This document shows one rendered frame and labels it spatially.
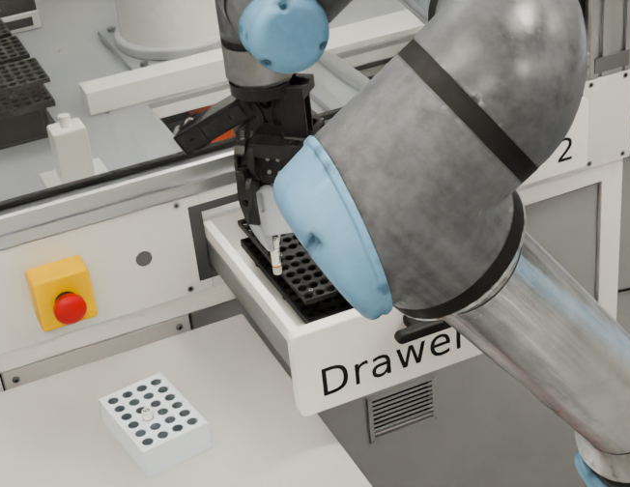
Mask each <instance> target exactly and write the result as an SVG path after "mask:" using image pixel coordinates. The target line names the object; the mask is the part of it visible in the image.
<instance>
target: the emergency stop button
mask: <svg viewBox="0 0 630 487"><path fill-rule="evenodd" d="M86 310H87V305H86V302H85V300H84V299H83V298H82V297H81V296H79V295H78V294H66V295H63V296H62V297H60V298H59V299H58V300H57V301H56V302H55V303H54V306H53V313H54V315H55V317H56V319H57V320H58V321H59V322H60V323H62V324H66V325H71V324H74V323H77V322H78V321H80V320H81V319H82V318H83V317H84V315H85V313H86Z"/></svg>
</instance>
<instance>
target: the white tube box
mask: <svg viewBox="0 0 630 487"><path fill-rule="evenodd" d="M99 404H100V411H101V416H102V420H103V424H104V425H105V426H106V427H107V429H108V430H109V431H110V432H111V433H112V435H113V436H114V437H115V438H116V440H117V441H118V442H119V443H120V444H121V446H122V447H123V448H124V449H125V451H126V452H127V453H128V454H129V456H130V457H131V458H132V459H133V461H134V462H135V463H136V464H137V466H138V467H139V468H140V469H141V471H142V472H143V473H144V474H146V476H147V477H151V476H153V475H155V474H157V473H160V472H162V471H164V470H166V469H169V468H171V467H173V466H175V465H177V464H179V463H181V462H183V461H185V460H187V459H189V458H191V457H193V456H195V455H197V454H199V453H201V452H203V451H206V450H208V449H210V448H212V441H211V436H210V430H209V424H208V421H207V420H206V419H205V418H204V417H202V416H201V415H200V414H199V413H198V412H197V411H196V410H195V409H194V408H193V407H192V406H191V404H190V403H189V402H188V401H187V400H186V399H185V398H184V397H183V396H182V394H181V393H180V392H179V391H177V390H176V389H175V387H174V386H173V385H172V384H171V383H170V382H169V381H168V380H167V379H166V378H165V377H164V376H163V375H162V374H161V373H160V372H159V373H157V374H155V375H153V376H151V377H148V378H146V379H144V380H142V381H139V382H137V383H135V384H132V385H130V386H128V387H124V388H122V389H120V390H117V391H115V392H113V393H110V394H108V395H106V396H104V397H102V398H100V399H99ZM144 408H151V409H152V411H153V420H151V421H148V422H146V421H144V420H143V417H142V413H141V411H142V410H143V409H144Z"/></svg>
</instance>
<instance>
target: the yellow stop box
mask: <svg viewBox="0 0 630 487"><path fill-rule="evenodd" d="M25 275H26V279H27V283H28V287H29V291H30V295H31V299H32V303H33V306H34V310H35V314H36V317H37V319H38V321H39V323H40V325H41V327H42V330H43V331H50V330H53V329H58V328H61V327H64V326H67V325H66V324H62V323H60V322H59V321H58V320H57V319H56V317H55V315H54V313H53V306H54V303H55V302H56V301H57V300H58V299H59V298H60V297H62V296H63V295H66V294H78V295H79V296H81V297H82V298H83V299H84V300H85V302H86V305H87V310H86V313H85V315H84V317H83V318H82V319H81V320H80V321H83V320H86V319H89V318H93V317H96V316H97V315H98V309H97V305H96V300H95V296H94V291H93V287H92V282H91V278H90V274H89V270H88V269H87V267H86V265H85V263H84V262H83V260H82V258H81V257H80V255H74V256H72V257H68V258H65V259H62V260H58V261H55V262H52V263H48V264H45V265H41V266H38V267H35V268H32V269H29V270H27V271H26V273H25ZM80 321H78V322H80Z"/></svg>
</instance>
